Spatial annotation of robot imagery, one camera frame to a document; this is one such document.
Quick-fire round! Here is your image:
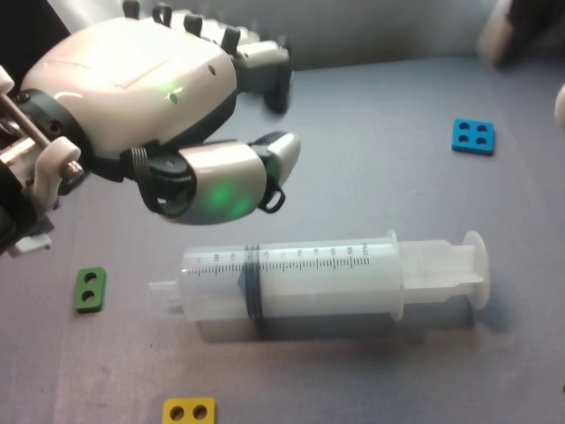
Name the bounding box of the green two-hole block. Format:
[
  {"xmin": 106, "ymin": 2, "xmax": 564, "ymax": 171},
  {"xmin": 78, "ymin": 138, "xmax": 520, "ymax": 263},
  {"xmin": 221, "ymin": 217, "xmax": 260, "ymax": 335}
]
[{"xmin": 73, "ymin": 267, "xmax": 108, "ymax": 315}]

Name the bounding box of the blue four-hole block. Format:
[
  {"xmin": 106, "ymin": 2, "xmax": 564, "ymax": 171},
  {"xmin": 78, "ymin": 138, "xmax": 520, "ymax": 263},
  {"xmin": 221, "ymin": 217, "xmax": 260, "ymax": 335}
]
[{"xmin": 450, "ymin": 117, "xmax": 496, "ymax": 157}]

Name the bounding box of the white plastic jar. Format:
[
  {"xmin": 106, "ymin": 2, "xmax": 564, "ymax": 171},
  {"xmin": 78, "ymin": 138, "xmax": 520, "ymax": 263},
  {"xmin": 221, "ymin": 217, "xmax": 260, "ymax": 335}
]
[{"xmin": 147, "ymin": 229, "xmax": 492, "ymax": 330}]

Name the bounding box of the yellow two-hole block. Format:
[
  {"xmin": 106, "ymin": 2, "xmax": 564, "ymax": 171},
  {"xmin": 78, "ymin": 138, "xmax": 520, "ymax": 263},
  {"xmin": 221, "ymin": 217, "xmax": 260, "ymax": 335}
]
[{"xmin": 162, "ymin": 397, "xmax": 218, "ymax": 424}]

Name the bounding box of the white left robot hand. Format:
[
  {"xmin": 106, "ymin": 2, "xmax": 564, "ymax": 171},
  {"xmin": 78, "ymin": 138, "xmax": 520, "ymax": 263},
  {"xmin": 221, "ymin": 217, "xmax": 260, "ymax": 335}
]
[{"xmin": 19, "ymin": 0, "xmax": 302, "ymax": 226}]

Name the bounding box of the grey table cloth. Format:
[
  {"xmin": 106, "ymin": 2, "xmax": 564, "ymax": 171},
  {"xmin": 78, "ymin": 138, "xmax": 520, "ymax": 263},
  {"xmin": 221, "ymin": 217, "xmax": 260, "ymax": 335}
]
[{"xmin": 0, "ymin": 52, "xmax": 565, "ymax": 424}]

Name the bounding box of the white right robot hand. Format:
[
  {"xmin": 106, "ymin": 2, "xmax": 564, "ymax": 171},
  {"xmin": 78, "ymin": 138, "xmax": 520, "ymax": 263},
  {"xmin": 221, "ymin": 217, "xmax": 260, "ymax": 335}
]
[{"xmin": 476, "ymin": 0, "xmax": 565, "ymax": 130}]

